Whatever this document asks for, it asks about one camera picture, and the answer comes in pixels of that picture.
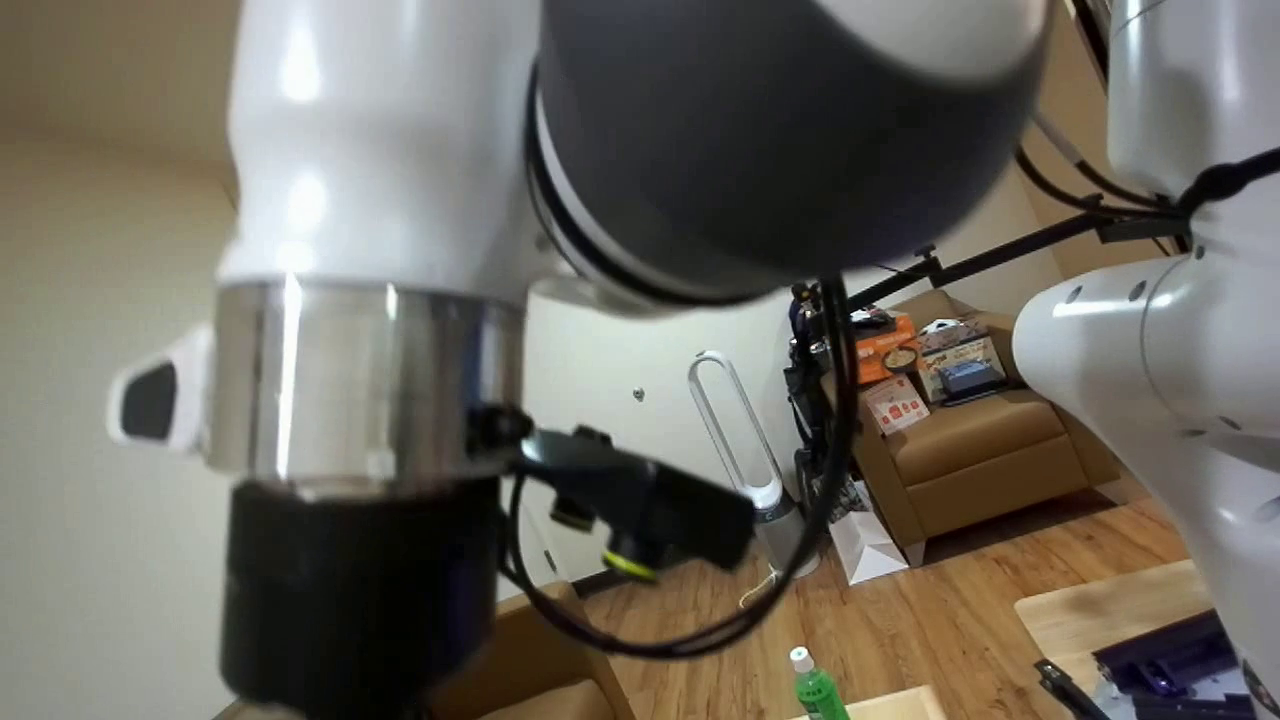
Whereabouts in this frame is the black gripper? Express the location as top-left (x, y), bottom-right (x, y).
top-left (218, 477), bottom-right (506, 720)

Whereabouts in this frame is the white paper bag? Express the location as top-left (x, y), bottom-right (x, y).
top-left (825, 477), bottom-right (911, 590)

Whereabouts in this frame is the white bladeless fan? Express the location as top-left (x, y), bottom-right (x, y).
top-left (684, 349), bottom-right (825, 582)

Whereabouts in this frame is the green plastic bottle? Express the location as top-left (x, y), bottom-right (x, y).
top-left (786, 645), bottom-right (851, 720)

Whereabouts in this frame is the black equipment stand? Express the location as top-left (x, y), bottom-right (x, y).
top-left (786, 275), bottom-right (857, 518)

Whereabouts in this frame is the red and white box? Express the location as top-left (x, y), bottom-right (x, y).
top-left (857, 374), bottom-right (933, 436)

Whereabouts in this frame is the orange box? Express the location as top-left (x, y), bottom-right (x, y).
top-left (851, 313), bottom-right (926, 390)

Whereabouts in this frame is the brown leather sofa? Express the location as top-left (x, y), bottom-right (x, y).
top-left (851, 298), bottom-right (1125, 564)

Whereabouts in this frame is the blue grey box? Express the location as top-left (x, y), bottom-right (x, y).
top-left (918, 324), bottom-right (1013, 410)

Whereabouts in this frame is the black clamp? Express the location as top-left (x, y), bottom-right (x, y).
top-left (1032, 656), bottom-right (1113, 720)

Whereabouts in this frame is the light wooden side table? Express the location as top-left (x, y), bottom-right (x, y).
top-left (1013, 555), bottom-right (1215, 697)

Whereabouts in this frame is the dark blue box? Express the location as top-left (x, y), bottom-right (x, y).
top-left (1092, 613), bottom-right (1265, 720)

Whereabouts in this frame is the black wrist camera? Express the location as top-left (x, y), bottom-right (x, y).
top-left (514, 420), bottom-right (762, 577)

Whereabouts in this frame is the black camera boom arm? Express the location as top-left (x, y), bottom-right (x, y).
top-left (797, 211), bottom-right (1178, 315)

